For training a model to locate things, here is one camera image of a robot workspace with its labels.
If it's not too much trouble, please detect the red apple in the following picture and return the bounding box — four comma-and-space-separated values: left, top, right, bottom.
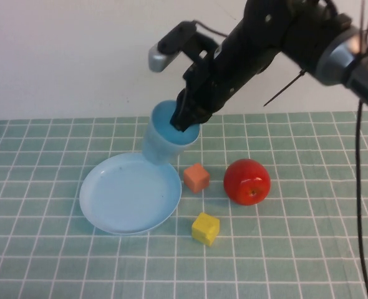
223, 158, 271, 206

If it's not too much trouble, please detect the light blue plastic cup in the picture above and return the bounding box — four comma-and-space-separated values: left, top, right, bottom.
141, 99, 201, 165

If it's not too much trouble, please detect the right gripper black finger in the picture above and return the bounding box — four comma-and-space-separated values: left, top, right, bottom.
170, 88, 193, 132
185, 105, 215, 131

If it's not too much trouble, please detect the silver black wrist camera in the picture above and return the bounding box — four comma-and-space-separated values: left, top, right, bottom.
147, 21, 220, 79

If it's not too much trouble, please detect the light blue plastic plate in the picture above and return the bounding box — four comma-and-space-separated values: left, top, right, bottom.
79, 152, 183, 236

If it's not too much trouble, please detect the thick black cable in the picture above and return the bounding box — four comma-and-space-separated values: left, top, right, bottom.
354, 0, 368, 299

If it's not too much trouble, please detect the green checked tablecloth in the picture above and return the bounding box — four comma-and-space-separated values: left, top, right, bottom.
0, 111, 368, 299

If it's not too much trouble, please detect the black zip tie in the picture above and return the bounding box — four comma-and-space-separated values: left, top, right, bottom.
263, 69, 307, 108

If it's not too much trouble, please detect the orange foam cube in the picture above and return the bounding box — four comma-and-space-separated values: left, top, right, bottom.
183, 162, 211, 194

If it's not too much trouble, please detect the yellow foam cube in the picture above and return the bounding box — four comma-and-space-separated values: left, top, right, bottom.
191, 212, 221, 248

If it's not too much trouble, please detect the thin black camera cable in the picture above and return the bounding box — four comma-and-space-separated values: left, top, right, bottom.
192, 19, 229, 40

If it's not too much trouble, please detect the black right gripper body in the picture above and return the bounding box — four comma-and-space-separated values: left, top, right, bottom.
182, 18, 283, 115

